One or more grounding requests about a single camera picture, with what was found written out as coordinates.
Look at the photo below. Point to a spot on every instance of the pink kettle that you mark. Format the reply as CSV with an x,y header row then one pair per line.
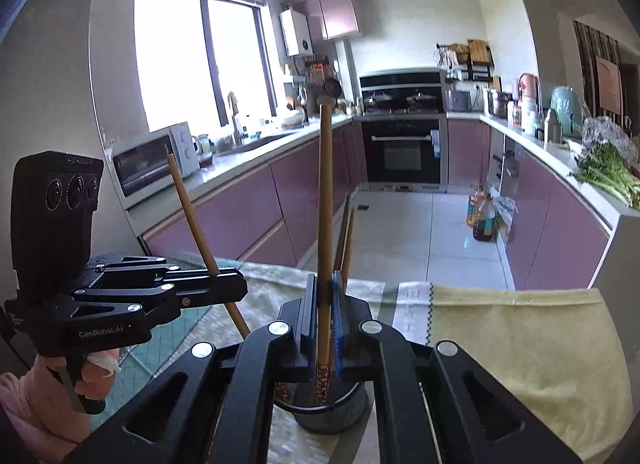
x,y
528,88

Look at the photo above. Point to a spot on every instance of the clear plastic bag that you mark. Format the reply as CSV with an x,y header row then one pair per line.
x,y
607,133

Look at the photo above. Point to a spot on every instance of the purple wall cabinet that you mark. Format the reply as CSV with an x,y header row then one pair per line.
x,y
335,13

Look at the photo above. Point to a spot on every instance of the crumpled plastic bag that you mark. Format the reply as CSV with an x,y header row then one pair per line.
x,y
504,216

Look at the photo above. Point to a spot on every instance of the silver box appliance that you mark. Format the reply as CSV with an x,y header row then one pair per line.
x,y
457,101

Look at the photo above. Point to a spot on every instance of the hanging kitchen utensils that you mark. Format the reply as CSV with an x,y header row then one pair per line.
x,y
322,78

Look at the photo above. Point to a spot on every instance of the dark cooking pot with lid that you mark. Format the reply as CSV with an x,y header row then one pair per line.
x,y
422,99
379,101

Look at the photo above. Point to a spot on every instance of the long purple base cabinet run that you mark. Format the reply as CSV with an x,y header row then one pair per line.
x,y
250,204

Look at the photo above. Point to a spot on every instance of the pink framed wall picture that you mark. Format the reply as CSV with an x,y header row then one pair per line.
x,y
608,86

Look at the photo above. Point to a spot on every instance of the bunch of green vegetables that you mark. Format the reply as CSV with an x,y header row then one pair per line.
x,y
607,171

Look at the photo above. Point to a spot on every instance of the black built-in oven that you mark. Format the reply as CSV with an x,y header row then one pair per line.
x,y
402,151

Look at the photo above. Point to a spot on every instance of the small glass jug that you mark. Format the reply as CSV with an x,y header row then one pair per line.
x,y
204,149

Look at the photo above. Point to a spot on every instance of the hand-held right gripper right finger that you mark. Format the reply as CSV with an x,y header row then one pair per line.
x,y
339,329

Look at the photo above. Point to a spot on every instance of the black integrated stove hood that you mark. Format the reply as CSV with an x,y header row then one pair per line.
x,y
400,83

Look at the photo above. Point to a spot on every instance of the kitchen window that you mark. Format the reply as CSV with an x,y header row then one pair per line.
x,y
170,58

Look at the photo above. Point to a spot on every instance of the person's left hand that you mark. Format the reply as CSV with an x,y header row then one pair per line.
x,y
97,376

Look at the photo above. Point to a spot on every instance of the black mesh chopstick holder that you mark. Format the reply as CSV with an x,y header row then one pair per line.
x,y
330,421

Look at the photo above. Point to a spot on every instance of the yellow-green cloth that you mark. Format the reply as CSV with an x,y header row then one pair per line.
x,y
525,344

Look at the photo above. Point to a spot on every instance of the black wall spice rack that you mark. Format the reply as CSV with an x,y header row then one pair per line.
x,y
467,71

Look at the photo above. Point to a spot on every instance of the white canister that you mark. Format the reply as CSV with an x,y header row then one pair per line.
x,y
528,113

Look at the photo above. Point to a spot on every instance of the dark cooking oil bottle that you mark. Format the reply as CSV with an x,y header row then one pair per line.
x,y
484,226

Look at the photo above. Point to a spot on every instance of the person's left forearm pink sleeve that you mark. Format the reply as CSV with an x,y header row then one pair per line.
x,y
35,414

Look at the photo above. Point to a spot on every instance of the steel thermos jug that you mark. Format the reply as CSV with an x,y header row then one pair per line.
x,y
552,126

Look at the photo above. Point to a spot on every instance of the red-tipped wooden chopstick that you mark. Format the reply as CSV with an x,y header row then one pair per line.
x,y
326,194
342,234
348,244
192,214

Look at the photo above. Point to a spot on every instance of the white microwave oven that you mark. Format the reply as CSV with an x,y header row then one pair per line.
x,y
150,168

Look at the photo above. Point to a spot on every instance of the white water heater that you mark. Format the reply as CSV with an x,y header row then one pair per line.
x,y
296,32

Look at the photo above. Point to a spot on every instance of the wooden cutting board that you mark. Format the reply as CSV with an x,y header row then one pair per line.
x,y
477,51

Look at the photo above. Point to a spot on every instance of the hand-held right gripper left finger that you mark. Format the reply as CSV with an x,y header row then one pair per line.
x,y
312,329

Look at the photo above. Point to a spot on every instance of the mint green rice cooker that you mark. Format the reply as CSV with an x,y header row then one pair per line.
x,y
567,108

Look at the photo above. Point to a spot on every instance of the purple base cabinet with shelf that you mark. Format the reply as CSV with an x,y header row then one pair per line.
x,y
555,224

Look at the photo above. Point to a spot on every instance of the yellow cooking oil bottle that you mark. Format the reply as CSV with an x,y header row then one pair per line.
x,y
475,209

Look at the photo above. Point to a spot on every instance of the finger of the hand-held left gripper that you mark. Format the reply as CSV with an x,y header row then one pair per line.
x,y
215,289
130,261

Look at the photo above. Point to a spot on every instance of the steel sink faucet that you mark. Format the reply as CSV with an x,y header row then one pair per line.
x,y
234,113

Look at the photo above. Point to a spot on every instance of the patterned beige teal tablecloth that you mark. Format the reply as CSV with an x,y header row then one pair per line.
x,y
270,284

